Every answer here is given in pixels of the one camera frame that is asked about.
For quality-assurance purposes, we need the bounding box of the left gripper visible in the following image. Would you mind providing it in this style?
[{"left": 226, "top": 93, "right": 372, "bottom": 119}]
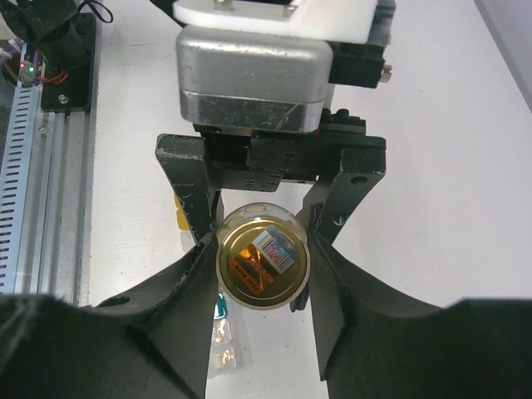
[{"left": 155, "top": 109, "right": 387, "bottom": 244}]

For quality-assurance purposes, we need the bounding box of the slotted cable duct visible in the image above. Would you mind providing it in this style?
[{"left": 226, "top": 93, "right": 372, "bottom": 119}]
[{"left": 1, "top": 86, "right": 41, "bottom": 295}]

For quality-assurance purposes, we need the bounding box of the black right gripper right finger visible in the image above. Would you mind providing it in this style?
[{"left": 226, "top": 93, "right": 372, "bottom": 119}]
[{"left": 309, "top": 234, "right": 531, "bottom": 398}]

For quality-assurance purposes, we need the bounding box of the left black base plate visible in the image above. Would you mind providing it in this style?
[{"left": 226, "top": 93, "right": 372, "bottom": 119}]
[{"left": 37, "top": 12, "right": 96, "bottom": 114}]

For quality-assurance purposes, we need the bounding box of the aluminium mounting rail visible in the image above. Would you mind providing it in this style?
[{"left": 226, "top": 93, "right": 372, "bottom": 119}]
[{"left": 15, "top": 21, "right": 100, "bottom": 305}]

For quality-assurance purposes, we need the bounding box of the clear bottle of yellow pills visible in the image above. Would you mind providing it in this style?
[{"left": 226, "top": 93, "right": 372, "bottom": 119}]
[{"left": 214, "top": 201, "right": 313, "bottom": 313}]

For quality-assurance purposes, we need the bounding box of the gold bottle cap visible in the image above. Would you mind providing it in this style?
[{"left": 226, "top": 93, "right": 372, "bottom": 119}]
[{"left": 215, "top": 219, "right": 313, "bottom": 313}]

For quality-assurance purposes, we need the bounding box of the weekly pill organizer strip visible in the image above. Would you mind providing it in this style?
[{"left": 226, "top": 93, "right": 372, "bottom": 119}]
[{"left": 174, "top": 195, "right": 246, "bottom": 379}]

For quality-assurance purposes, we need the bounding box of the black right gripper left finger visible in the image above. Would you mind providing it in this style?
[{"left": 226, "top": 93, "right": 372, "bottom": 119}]
[{"left": 1, "top": 234, "right": 218, "bottom": 398}]

